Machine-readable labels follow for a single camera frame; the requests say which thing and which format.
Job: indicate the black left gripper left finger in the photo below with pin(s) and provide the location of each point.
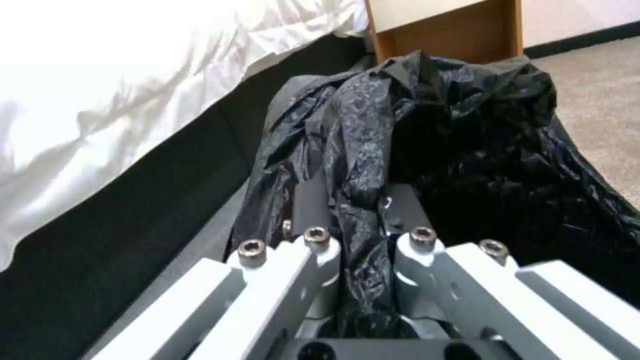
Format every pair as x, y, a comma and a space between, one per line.
260, 285

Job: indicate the white bed sheet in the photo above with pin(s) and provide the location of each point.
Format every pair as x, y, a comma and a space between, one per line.
125, 93

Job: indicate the wooden bedside cabinet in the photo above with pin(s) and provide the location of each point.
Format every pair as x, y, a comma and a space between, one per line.
445, 30

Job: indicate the black bed base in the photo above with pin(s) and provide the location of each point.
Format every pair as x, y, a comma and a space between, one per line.
125, 210

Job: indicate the black plastic trash bag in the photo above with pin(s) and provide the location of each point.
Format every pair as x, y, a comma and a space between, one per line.
450, 150

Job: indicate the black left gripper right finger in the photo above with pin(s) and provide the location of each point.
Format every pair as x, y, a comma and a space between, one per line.
475, 285

